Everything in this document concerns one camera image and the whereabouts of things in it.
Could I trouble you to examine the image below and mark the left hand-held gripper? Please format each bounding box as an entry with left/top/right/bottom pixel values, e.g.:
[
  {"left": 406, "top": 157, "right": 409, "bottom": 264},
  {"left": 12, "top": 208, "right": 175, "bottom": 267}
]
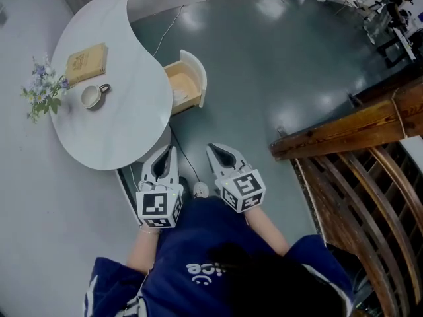
[{"left": 135, "top": 145, "right": 184, "bottom": 229}]

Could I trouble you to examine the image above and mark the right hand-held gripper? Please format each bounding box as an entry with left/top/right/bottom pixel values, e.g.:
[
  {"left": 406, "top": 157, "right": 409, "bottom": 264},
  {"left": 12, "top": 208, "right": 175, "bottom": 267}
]
[{"left": 206, "top": 143, "right": 267, "bottom": 215}]

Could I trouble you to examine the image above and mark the white item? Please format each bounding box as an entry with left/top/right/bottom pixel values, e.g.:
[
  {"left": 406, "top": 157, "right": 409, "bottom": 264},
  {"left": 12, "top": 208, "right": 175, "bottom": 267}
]
[{"left": 172, "top": 88, "right": 190, "bottom": 103}]

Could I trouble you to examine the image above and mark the white wooden drawer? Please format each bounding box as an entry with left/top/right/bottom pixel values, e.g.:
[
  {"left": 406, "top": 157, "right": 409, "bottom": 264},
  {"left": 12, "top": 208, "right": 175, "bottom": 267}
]
[{"left": 163, "top": 49, "right": 208, "bottom": 116}]

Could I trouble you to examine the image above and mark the person's right forearm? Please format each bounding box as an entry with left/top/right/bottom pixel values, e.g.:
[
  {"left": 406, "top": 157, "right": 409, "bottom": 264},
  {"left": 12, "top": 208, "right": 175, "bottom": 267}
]
[{"left": 245, "top": 205, "right": 292, "bottom": 258}]

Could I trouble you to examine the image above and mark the person's left forearm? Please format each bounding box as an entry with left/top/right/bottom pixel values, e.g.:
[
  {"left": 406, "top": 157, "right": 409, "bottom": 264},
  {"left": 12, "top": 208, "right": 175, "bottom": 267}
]
[{"left": 126, "top": 225, "right": 163, "bottom": 274}]

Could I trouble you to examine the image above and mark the person's white shoe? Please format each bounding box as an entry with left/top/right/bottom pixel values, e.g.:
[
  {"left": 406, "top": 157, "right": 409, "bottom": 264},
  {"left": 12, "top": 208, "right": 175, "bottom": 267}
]
[{"left": 192, "top": 181, "right": 210, "bottom": 199}]

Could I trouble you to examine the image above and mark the person's blue shirt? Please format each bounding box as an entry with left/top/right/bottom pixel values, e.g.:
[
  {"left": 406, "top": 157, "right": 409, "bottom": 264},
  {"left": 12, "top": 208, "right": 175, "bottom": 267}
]
[{"left": 81, "top": 196, "right": 355, "bottom": 317}]

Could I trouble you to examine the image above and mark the white teardrop table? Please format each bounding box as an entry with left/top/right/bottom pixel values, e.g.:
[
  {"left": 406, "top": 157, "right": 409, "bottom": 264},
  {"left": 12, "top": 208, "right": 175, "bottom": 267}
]
[{"left": 49, "top": 0, "right": 174, "bottom": 226}]

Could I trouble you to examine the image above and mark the tan hardcover book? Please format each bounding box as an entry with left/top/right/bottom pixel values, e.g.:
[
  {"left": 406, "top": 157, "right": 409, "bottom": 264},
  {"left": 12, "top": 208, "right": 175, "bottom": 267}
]
[{"left": 64, "top": 42, "right": 108, "bottom": 87}]

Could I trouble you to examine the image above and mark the brown wooden bench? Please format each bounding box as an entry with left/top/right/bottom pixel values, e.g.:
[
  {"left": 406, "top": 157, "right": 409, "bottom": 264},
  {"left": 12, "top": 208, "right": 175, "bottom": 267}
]
[{"left": 268, "top": 76, "right": 423, "bottom": 317}]

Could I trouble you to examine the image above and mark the bunch of small flowers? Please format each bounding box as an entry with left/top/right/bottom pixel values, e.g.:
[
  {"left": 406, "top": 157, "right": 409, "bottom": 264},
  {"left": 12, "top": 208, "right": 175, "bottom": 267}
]
[{"left": 20, "top": 54, "right": 71, "bottom": 124}]

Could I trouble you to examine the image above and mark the black cable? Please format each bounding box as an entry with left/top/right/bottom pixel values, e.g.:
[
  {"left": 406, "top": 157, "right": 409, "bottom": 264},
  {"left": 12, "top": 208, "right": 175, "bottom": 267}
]
[{"left": 169, "top": 126, "right": 202, "bottom": 185}]

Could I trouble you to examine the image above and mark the cream cup with dark handle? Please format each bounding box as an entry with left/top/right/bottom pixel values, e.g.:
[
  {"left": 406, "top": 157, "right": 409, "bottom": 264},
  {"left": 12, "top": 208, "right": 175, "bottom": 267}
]
[{"left": 81, "top": 83, "right": 112, "bottom": 110}]

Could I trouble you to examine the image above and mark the white cable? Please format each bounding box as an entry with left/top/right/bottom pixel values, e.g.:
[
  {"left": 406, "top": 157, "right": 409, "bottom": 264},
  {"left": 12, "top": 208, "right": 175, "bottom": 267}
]
[{"left": 153, "top": 4, "right": 186, "bottom": 59}]

